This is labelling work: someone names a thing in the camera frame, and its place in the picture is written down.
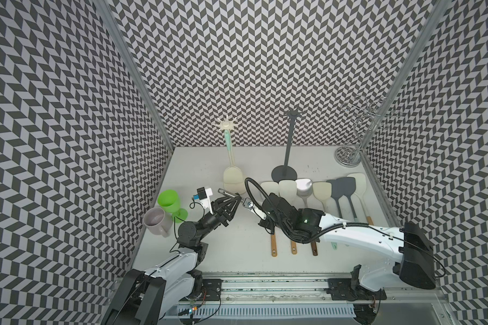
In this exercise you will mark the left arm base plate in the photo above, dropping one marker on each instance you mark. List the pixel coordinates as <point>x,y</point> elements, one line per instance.
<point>206,290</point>

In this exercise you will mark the grey turner mint handle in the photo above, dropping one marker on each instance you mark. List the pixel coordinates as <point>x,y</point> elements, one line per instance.
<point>336,195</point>

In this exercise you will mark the grey spatula mint handle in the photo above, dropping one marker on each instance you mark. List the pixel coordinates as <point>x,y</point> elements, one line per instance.
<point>347,186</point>

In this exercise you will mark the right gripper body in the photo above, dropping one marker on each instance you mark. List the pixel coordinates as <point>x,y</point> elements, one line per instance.
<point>269,224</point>

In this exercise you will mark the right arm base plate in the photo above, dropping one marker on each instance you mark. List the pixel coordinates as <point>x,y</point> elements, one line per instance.
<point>341,289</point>

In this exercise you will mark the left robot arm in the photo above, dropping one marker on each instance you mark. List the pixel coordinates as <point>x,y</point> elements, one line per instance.
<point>143,297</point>

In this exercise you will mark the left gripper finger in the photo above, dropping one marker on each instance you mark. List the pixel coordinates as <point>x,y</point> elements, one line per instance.
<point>225,202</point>
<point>229,214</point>

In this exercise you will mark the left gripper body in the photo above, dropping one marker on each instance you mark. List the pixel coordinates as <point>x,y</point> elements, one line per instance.
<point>209,222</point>

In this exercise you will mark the cream spatula wooden handle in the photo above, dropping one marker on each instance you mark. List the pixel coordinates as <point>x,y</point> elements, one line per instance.
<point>361,187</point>

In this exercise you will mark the cream turner mint handle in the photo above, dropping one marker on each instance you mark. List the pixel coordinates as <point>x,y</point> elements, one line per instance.
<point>323,191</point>

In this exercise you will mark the dark grey utensil rack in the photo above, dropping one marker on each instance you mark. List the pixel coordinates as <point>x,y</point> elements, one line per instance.
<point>285,172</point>

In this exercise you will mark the cream utensil rack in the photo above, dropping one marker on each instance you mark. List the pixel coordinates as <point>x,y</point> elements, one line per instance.
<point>227,124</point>

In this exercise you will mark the cream spatula light wood handle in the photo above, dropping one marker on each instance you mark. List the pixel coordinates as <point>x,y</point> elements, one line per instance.
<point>271,187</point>

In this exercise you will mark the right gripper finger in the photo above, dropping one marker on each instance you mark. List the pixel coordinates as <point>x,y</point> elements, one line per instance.
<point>260,213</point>
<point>251,205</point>

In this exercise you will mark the aluminium front rail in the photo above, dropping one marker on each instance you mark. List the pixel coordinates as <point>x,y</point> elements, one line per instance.
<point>274,298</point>

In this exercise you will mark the grey ceramic mug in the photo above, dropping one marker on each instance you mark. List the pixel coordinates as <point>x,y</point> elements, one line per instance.
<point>158,222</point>

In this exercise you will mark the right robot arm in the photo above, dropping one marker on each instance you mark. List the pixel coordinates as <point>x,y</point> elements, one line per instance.
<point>407,254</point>

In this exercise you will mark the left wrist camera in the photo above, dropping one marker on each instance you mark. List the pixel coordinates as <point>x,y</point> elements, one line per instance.
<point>203,197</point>

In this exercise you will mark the green plastic goblet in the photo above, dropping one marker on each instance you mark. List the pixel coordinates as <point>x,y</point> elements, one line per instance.
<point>170,202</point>

